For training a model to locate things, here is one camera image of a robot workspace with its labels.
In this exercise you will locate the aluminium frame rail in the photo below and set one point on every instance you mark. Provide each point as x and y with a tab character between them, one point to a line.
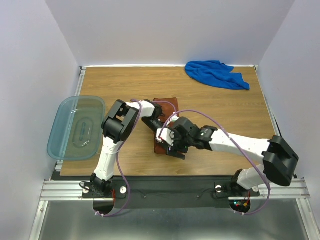
71	191

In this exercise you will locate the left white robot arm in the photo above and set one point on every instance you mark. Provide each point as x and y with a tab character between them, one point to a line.
117	126

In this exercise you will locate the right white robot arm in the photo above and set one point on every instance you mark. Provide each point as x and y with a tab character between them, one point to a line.
277	161

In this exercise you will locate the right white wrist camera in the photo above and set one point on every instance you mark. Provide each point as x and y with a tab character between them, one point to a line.
165	136

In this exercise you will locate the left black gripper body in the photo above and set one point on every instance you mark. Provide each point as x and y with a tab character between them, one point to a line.
153	124

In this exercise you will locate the teal plastic bin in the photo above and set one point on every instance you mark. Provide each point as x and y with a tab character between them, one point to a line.
76	132

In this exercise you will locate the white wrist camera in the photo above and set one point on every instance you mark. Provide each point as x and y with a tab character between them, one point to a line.
165	136
174	117

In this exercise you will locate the blue towel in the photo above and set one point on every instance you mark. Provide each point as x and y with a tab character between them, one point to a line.
213	73

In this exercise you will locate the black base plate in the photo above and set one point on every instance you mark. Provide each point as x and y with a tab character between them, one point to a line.
166	192

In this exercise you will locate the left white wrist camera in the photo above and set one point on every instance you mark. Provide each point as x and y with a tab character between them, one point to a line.
174	117

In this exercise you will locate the brown towel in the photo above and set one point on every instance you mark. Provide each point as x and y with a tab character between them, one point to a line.
169	106

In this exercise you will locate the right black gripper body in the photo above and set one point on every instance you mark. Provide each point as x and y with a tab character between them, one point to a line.
180	143

